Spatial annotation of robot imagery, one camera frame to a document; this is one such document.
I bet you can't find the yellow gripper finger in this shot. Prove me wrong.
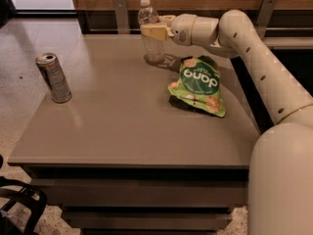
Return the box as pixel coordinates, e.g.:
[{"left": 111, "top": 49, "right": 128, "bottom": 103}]
[
  {"left": 158, "top": 15, "right": 175, "bottom": 26},
  {"left": 141, "top": 23, "right": 174, "bottom": 41}
]

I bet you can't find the clear plastic water bottle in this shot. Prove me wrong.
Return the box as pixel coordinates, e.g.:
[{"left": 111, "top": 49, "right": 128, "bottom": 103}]
[{"left": 138, "top": 0, "right": 164, "bottom": 65}]

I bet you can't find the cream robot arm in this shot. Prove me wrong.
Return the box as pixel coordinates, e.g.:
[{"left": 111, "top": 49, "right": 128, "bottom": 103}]
[{"left": 141, "top": 10, "right": 313, "bottom": 235}]

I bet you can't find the silver redbull can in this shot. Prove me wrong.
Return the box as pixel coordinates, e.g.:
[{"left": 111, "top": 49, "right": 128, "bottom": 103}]
[{"left": 35, "top": 53, "right": 72, "bottom": 104}]

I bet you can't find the green dang chips bag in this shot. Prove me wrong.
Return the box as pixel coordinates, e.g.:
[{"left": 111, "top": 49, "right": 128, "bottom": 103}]
[{"left": 167, "top": 56, "right": 226, "bottom": 118}]

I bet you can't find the grey drawer cabinet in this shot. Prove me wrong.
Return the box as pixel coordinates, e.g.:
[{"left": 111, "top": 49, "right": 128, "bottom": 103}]
[{"left": 9, "top": 35, "right": 259, "bottom": 235}]

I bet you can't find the black chair base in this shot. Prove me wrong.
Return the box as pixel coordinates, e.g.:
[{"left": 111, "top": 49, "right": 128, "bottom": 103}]
[{"left": 0, "top": 154, "right": 48, "bottom": 235}]

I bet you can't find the left metal bracket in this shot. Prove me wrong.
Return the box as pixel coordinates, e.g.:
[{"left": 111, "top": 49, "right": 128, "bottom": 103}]
[{"left": 113, "top": 0, "right": 130, "bottom": 34}]

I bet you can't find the metal bracket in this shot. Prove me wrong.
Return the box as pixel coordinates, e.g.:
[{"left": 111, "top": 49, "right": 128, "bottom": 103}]
[
  {"left": 255, "top": 0, "right": 278, "bottom": 26},
  {"left": 113, "top": 0, "right": 130, "bottom": 34}
]

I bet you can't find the right metal bracket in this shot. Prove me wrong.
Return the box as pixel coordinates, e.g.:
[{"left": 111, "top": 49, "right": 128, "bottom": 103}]
[{"left": 255, "top": 0, "right": 278, "bottom": 26}]

